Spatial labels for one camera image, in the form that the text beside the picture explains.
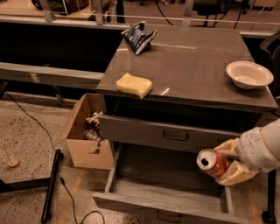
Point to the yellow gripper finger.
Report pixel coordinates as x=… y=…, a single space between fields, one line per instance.
x=236 y=173
x=228 y=148

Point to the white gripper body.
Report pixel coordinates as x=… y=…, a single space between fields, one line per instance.
x=253 y=152

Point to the red coke can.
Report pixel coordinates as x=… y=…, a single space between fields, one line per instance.
x=212 y=163

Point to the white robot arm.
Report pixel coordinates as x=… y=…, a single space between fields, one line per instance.
x=256 y=150

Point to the grey open lower drawer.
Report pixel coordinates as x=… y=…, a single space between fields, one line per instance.
x=165 y=185

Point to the grey upper drawer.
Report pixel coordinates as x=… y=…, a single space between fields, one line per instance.
x=162 y=135

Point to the grey drawer cabinet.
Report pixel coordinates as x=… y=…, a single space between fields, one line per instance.
x=190 y=84

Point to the white paper bowl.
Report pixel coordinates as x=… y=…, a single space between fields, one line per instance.
x=249 y=75

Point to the yellow sponge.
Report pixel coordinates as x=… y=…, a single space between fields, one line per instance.
x=134 y=85

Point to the snack bags in box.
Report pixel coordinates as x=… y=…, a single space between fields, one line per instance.
x=92 y=128

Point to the blue chip bag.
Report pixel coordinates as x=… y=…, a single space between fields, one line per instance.
x=137 y=39

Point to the cardboard box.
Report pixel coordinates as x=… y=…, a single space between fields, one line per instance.
x=85 y=153

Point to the black stand base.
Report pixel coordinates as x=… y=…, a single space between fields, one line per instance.
x=49 y=183

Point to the small wooden cone stand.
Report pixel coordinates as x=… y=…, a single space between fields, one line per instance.
x=12 y=162

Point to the grey metal bench rail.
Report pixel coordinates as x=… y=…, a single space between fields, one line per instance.
x=50 y=76

